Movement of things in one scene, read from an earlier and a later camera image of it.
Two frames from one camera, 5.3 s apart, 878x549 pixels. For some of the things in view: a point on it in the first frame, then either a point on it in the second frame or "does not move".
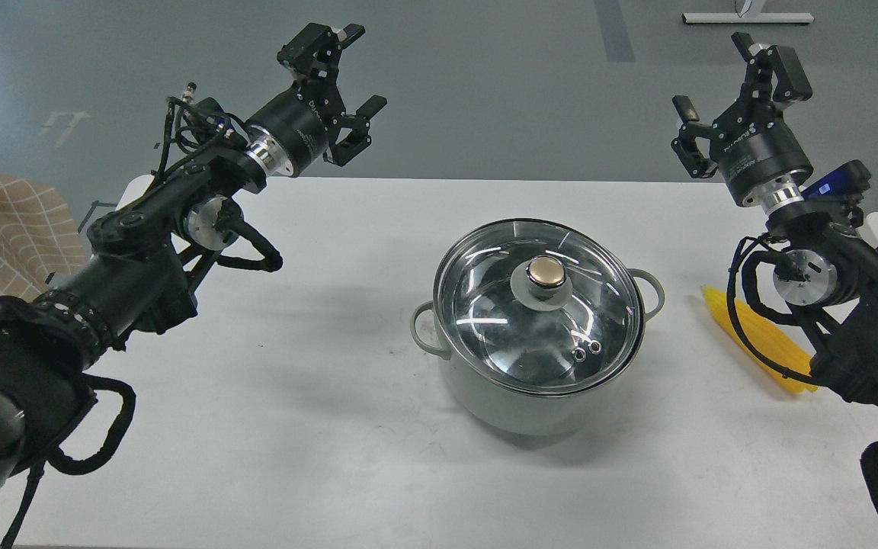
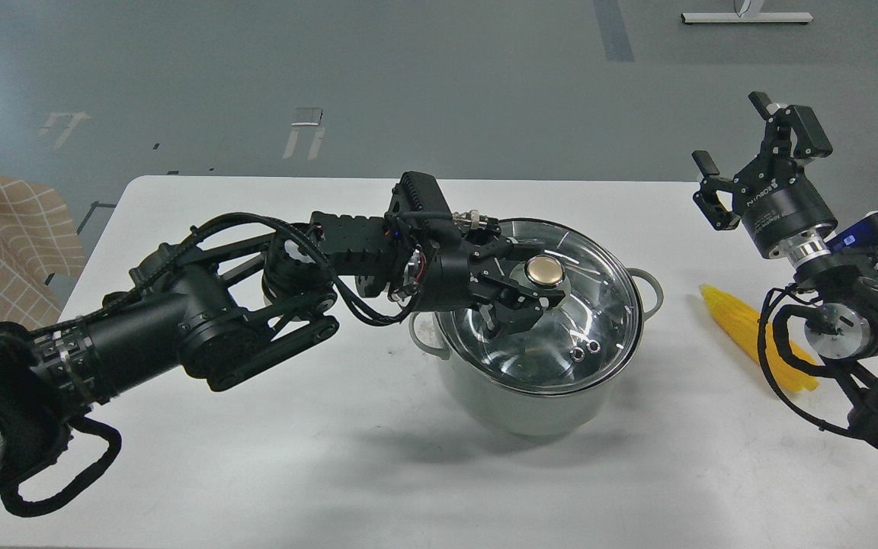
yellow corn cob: [782, 349] does not move
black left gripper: [290, 135] to [450, 271]
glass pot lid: [539, 306] does not move
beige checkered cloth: [8, 236] does not move
